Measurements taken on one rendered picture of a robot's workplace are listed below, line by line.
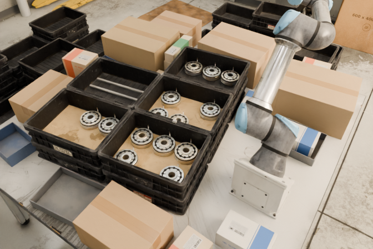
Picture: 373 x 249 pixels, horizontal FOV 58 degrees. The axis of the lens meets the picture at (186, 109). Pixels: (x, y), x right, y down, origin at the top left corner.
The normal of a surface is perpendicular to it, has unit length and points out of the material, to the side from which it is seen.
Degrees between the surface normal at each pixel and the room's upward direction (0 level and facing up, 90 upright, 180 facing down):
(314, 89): 0
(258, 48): 0
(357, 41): 72
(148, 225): 0
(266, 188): 90
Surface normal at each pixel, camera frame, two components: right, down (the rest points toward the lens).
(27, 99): 0.00, -0.73
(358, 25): -0.52, 0.36
